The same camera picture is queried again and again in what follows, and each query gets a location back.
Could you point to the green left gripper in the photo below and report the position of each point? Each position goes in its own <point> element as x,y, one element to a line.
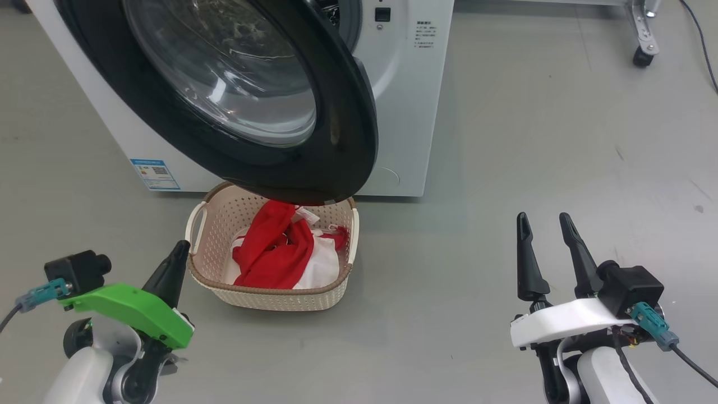
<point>134,308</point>

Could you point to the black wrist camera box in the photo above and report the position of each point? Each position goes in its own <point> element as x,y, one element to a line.
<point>631,286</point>
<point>76,272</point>

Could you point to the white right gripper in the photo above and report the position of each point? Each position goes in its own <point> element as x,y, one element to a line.
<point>566,322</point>

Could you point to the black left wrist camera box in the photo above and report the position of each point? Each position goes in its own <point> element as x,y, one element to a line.
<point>76,272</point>

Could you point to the metal cart leg with caster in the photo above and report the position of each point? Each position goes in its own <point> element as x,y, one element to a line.
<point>644,33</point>

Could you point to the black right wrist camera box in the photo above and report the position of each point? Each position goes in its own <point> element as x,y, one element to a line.
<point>631,286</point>

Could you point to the white front-load washing machine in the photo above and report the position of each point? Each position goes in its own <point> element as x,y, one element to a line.
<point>404,112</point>

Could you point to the red and white garment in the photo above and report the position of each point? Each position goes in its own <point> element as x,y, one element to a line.
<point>275,252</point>

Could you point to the blue energy label sticker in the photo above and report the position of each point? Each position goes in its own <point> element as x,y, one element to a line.
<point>156,175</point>

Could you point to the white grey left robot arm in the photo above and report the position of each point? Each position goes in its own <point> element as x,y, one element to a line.
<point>84,376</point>

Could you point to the cream perforated laundry basket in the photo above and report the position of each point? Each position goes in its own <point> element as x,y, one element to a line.
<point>224,224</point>

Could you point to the black round glass washer door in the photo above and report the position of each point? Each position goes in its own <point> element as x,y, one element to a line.
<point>348,112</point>

